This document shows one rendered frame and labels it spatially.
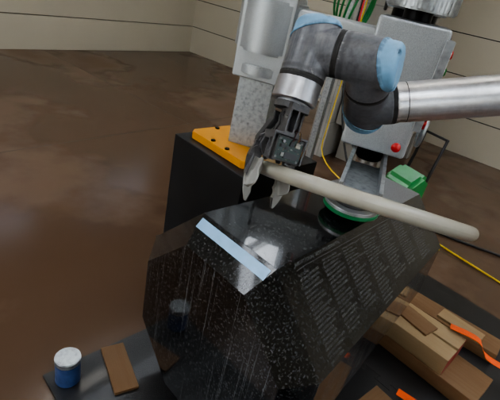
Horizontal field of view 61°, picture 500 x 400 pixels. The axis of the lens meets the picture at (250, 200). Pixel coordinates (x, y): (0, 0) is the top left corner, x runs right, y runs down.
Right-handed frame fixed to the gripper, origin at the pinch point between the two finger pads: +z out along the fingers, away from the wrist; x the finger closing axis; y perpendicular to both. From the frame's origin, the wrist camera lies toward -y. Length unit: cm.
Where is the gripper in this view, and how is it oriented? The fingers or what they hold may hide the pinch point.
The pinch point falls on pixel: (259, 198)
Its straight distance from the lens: 88.2
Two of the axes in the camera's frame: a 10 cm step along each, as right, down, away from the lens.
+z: -3.0, 9.5, 0.9
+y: 2.7, 1.8, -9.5
